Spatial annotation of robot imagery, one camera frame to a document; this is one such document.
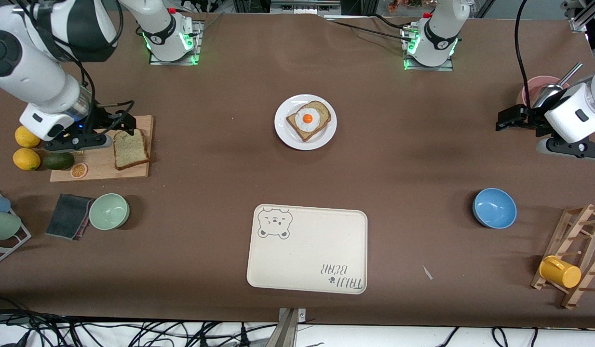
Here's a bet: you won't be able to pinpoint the grey box behind table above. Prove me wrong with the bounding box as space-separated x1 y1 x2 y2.
270 0 342 15

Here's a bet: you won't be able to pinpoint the yellow mug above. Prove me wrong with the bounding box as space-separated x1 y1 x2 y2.
539 255 582 289

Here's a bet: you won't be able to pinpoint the green avocado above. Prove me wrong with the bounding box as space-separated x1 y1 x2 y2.
42 152 75 171

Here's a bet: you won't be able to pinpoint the toasted bread slice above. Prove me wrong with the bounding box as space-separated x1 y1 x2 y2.
285 101 332 142

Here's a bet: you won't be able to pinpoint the toy fried egg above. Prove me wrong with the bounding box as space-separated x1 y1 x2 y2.
295 108 321 134

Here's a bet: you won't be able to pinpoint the blue bowl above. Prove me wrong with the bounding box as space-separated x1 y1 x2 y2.
473 187 517 229

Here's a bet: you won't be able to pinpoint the white round plate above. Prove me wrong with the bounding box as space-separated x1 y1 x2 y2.
274 94 338 151

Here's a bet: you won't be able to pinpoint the mint green bowl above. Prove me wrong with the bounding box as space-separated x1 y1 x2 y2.
89 193 130 230

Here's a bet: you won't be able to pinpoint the metal table bracket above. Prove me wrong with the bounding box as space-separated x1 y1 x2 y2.
265 307 307 347

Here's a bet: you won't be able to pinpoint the cream bear print tray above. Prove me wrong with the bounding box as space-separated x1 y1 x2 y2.
246 204 368 295

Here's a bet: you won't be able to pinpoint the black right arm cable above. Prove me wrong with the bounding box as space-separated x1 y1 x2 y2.
61 48 135 128

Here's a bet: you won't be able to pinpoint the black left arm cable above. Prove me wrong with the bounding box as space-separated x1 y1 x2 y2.
514 0 537 110

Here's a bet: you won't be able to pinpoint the metal scoop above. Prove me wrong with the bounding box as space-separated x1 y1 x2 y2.
532 63 583 109

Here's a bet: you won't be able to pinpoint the white wire rack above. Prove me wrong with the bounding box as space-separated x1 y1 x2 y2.
0 189 32 267

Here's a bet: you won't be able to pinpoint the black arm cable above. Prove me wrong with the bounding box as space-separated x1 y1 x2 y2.
514 0 537 110
61 48 135 128

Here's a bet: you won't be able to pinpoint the tangled black floor cables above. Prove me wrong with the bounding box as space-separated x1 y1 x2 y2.
0 308 279 347

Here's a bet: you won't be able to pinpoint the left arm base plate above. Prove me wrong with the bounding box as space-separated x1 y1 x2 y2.
404 27 455 72

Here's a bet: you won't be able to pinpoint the wooden mug rack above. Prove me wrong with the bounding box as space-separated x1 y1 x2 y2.
531 203 595 309

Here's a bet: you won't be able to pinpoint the folded dark grey cloth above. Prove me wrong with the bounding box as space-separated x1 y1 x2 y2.
45 193 95 240

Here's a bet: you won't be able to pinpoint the yellow lemon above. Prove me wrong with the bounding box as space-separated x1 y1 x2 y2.
13 147 41 171
14 125 41 148

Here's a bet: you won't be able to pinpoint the aluminium frame profile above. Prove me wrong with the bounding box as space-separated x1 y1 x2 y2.
570 0 595 32

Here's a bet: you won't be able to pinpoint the pink bowl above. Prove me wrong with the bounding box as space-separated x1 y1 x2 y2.
516 76 570 109

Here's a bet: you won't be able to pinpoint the pale green cup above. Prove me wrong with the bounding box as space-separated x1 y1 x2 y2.
0 210 22 240

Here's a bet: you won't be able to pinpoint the wooden cutting board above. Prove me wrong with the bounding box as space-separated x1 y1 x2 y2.
50 115 154 183

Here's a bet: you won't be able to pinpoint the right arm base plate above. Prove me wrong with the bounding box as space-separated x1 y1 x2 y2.
149 19 202 66

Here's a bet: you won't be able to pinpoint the untoasted bread slice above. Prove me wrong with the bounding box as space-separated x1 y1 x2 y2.
113 129 150 171

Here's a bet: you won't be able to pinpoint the black cable on table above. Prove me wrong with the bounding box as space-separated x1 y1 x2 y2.
325 17 415 43

